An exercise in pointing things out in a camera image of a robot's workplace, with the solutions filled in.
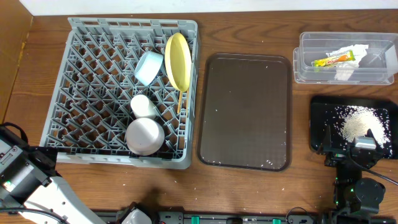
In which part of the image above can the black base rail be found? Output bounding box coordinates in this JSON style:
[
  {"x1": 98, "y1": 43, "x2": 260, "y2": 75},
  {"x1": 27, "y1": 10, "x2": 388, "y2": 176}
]
[{"x1": 94, "y1": 202, "x2": 330, "y2": 224}]

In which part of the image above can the white paper napkin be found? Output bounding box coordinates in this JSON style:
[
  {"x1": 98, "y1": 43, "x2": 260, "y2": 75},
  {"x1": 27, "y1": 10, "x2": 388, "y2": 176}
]
[{"x1": 326, "y1": 44, "x2": 369, "y2": 81}]

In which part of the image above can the clear plastic bin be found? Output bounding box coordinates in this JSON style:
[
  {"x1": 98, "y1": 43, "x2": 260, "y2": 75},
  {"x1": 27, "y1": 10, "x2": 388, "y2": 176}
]
[{"x1": 293, "y1": 32, "x2": 397, "y2": 85}]

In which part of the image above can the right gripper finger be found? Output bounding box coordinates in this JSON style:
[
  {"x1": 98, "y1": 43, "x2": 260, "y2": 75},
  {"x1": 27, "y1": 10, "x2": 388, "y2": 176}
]
[
  {"x1": 366, "y1": 129, "x2": 381, "y2": 152},
  {"x1": 320, "y1": 125, "x2": 331, "y2": 148}
]

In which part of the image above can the dark brown tray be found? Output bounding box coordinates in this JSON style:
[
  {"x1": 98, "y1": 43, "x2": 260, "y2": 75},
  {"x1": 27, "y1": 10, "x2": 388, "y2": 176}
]
[{"x1": 197, "y1": 53, "x2": 292, "y2": 172}]

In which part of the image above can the yellow green snack wrapper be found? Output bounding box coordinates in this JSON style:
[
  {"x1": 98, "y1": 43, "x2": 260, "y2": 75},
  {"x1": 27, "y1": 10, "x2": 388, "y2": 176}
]
[{"x1": 312, "y1": 50, "x2": 355, "y2": 67}]

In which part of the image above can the light blue saucer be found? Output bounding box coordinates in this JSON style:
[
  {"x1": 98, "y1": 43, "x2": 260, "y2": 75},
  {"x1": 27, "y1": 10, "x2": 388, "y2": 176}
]
[{"x1": 134, "y1": 51, "x2": 163, "y2": 86}]

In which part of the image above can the grey plastic dish rack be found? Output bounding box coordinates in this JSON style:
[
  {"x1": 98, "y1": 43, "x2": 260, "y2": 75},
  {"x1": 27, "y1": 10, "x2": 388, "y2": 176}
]
[{"x1": 40, "y1": 17, "x2": 200, "y2": 169}]

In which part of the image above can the black bin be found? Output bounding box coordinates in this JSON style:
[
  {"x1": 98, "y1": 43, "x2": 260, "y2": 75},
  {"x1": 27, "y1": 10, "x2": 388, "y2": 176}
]
[{"x1": 310, "y1": 96, "x2": 397, "y2": 159}]

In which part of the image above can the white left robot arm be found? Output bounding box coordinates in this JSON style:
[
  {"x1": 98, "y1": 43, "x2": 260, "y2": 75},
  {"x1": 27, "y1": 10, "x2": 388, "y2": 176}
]
[{"x1": 1, "y1": 123, "x2": 104, "y2": 224}]

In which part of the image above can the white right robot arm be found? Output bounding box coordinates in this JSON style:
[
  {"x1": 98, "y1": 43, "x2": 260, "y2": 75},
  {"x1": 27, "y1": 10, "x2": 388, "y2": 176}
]
[{"x1": 317, "y1": 125, "x2": 386, "y2": 223}]

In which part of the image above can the wooden chopstick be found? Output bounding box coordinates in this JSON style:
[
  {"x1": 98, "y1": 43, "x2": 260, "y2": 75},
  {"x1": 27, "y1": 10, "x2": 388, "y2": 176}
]
[
  {"x1": 177, "y1": 91, "x2": 183, "y2": 114},
  {"x1": 181, "y1": 90, "x2": 192, "y2": 136}
]

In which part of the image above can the spilled rice pile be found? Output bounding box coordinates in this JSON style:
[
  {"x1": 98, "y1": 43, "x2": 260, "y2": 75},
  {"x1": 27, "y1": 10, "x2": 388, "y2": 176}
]
[{"x1": 318, "y1": 105, "x2": 394, "y2": 158}]

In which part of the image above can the cream white cup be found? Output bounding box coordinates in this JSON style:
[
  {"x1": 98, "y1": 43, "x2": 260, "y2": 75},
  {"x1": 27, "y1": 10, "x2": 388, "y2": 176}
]
[{"x1": 130, "y1": 95, "x2": 156, "y2": 119}]

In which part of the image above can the yellow plate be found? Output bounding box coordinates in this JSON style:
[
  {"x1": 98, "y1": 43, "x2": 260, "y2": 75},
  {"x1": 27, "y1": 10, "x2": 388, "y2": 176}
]
[{"x1": 164, "y1": 32, "x2": 192, "y2": 92}]

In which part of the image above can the pink bowl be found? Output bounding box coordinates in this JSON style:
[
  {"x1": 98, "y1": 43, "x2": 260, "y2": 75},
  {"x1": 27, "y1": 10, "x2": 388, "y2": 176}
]
[{"x1": 125, "y1": 118, "x2": 165, "y2": 156}]

